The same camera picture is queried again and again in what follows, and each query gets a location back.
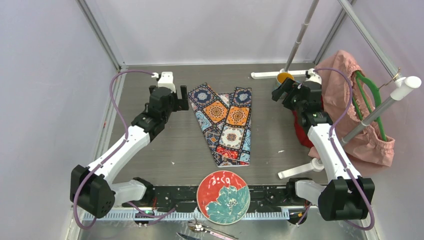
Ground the red plate with teal flower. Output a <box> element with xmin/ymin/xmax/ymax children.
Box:
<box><xmin>196</xmin><ymin>170</ymin><xmax>251</xmax><ymax>225</ymax></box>

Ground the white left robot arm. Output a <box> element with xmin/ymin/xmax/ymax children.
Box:
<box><xmin>70</xmin><ymin>85</ymin><xmax>189</xmax><ymax>219</ymax></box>

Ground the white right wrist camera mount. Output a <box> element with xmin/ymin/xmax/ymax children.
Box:
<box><xmin>305</xmin><ymin>68</ymin><xmax>322</xmax><ymax>85</ymax></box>

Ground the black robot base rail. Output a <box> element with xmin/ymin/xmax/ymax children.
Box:
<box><xmin>132</xmin><ymin>185</ymin><xmax>309</xmax><ymax>213</ymax></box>

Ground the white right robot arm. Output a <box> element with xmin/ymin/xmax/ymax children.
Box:
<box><xmin>272</xmin><ymin>77</ymin><xmax>375</xmax><ymax>221</ymax></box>

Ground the white and grey clothes rack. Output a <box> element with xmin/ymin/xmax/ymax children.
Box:
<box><xmin>250</xmin><ymin>0</ymin><xmax>423</xmax><ymax>181</ymax></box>

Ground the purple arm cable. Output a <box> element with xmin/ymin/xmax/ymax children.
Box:
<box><xmin>72</xmin><ymin>69</ymin><xmax>176</xmax><ymax>231</ymax></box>
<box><xmin>296</xmin><ymin>67</ymin><xmax>376</xmax><ymax>232</ymax></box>

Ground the green clothes hanger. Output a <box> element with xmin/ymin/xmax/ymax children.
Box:
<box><xmin>351</xmin><ymin>70</ymin><xmax>388</xmax><ymax>143</ymax></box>

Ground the metal knife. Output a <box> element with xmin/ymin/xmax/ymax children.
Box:
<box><xmin>176</xmin><ymin>232</ymin><xmax>201</xmax><ymax>240</ymax></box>

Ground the metal spoon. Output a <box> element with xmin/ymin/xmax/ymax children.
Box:
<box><xmin>187</xmin><ymin>220</ymin><xmax>239</xmax><ymax>240</ymax></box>

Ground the red cloth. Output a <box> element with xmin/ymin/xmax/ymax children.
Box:
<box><xmin>292</xmin><ymin>108</ymin><xmax>314</xmax><ymax>149</ymax></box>

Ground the colourful patterned placemat cloth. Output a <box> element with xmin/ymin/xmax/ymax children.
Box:
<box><xmin>188</xmin><ymin>83</ymin><xmax>252</xmax><ymax>168</ymax></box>

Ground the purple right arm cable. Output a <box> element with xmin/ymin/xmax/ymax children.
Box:
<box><xmin>296</xmin><ymin>67</ymin><xmax>376</xmax><ymax>232</ymax></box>

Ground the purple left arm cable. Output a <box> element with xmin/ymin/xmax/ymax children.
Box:
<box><xmin>72</xmin><ymin>69</ymin><xmax>176</xmax><ymax>231</ymax></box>

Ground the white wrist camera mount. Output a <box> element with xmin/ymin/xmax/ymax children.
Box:
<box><xmin>305</xmin><ymin>68</ymin><xmax>322</xmax><ymax>85</ymax></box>
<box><xmin>152</xmin><ymin>71</ymin><xmax>177</xmax><ymax>93</ymax></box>

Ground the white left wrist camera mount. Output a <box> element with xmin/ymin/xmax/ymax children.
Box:
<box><xmin>152</xmin><ymin>71</ymin><xmax>177</xmax><ymax>93</ymax></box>

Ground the pink fabric garment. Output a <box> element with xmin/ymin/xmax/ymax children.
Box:
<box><xmin>316</xmin><ymin>50</ymin><xmax>395</xmax><ymax>167</ymax></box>

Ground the blue mug with yellow inside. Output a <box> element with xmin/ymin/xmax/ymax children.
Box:
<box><xmin>276</xmin><ymin>72</ymin><xmax>295</xmax><ymax>98</ymax></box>

